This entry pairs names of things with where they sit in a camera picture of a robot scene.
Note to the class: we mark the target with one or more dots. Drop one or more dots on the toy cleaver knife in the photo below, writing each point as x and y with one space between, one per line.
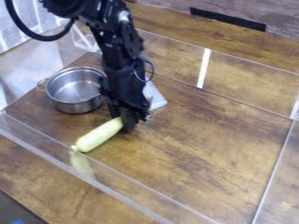
153 96

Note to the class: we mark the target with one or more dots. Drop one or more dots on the spoon with yellow handle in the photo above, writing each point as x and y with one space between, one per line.
97 136

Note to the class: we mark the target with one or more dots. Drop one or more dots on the clear acrylic table barrier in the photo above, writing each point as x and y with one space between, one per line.
214 160

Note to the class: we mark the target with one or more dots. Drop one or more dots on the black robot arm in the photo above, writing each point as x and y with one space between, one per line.
109 21

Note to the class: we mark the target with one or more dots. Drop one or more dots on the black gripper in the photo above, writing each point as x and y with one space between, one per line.
121 87

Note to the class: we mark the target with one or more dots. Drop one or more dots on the small steel pot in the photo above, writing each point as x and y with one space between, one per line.
73 89

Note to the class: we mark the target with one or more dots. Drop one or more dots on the black wall strip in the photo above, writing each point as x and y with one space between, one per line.
228 19

